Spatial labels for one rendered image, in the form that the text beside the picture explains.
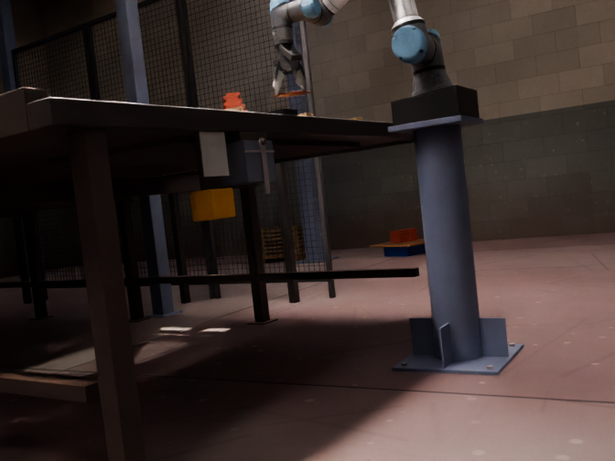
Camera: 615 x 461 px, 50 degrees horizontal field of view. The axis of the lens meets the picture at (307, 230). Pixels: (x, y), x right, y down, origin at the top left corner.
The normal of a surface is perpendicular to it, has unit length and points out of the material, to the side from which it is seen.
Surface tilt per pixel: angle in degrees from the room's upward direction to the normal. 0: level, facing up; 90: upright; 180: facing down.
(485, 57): 90
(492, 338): 90
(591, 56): 90
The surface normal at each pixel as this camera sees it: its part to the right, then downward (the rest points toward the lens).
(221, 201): 0.83, -0.07
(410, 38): -0.43, 0.22
